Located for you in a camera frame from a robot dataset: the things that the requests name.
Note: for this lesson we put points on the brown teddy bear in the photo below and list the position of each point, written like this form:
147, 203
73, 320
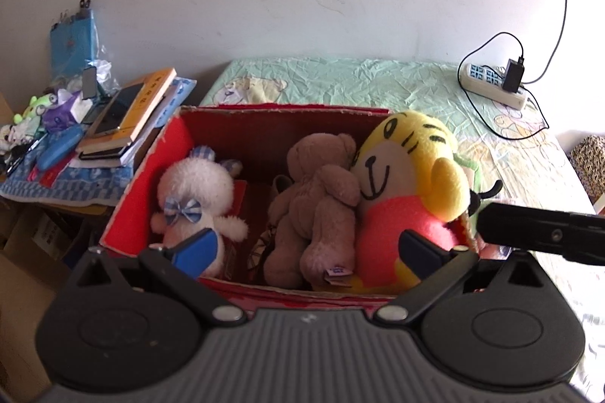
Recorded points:
312, 204

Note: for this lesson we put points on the orange book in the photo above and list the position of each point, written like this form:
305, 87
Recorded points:
149, 98

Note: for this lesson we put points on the small green frog plush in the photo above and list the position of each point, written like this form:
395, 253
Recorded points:
35, 105

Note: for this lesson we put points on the red cardboard box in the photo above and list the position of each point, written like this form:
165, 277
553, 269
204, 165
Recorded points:
264, 128

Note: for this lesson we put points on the black charger adapter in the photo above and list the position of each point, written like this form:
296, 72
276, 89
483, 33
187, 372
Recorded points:
512, 74

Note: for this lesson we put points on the clear plastic bag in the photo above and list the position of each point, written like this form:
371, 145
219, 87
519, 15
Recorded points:
106, 72

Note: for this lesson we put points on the black notebook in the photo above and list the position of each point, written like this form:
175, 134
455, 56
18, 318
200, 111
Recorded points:
101, 153

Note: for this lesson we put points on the white plush rabbit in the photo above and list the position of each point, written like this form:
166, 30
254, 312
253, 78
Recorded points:
198, 190

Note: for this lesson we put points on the silver smartphone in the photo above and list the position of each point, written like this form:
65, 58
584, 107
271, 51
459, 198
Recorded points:
116, 109

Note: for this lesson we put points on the cartoon print bedsheet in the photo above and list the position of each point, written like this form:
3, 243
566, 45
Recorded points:
378, 81

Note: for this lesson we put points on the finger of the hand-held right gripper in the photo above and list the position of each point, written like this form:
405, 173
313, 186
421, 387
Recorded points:
520, 228

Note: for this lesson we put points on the dark upright phone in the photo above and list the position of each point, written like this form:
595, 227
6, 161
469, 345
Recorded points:
89, 83

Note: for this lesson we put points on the labelled cardboard box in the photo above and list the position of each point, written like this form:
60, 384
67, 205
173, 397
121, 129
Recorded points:
42, 232

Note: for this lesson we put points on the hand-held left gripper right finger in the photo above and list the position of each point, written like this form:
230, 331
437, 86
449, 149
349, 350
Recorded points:
418, 254

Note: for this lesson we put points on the brown patterned cloth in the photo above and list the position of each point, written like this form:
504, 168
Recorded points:
591, 161

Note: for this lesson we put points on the blue pencil case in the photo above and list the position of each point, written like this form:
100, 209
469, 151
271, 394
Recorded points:
56, 147

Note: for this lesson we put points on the blue bag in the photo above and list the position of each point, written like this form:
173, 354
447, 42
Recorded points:
71, 43

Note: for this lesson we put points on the green plush toy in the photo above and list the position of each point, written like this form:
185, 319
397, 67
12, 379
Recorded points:
472, 169

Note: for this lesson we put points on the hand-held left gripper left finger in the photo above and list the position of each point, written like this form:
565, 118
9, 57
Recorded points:
198, 249

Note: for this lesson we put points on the purple tissue pack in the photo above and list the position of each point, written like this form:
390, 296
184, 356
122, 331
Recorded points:
61, 117

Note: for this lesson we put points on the blue cover book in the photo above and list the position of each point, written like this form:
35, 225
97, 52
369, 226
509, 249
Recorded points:
179, 88

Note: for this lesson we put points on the small white plush toy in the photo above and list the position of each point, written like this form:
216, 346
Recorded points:
16, 135

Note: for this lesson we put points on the brown cardboard box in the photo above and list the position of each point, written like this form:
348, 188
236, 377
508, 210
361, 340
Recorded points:
23, 313

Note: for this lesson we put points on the blue checkered cloth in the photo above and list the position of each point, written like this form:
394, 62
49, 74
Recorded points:
71, 190

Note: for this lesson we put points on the white power strip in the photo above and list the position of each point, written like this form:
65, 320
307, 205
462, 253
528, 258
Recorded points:
482, 81

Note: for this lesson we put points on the yellow tiger plush toy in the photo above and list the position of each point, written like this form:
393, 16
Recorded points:
401, 157

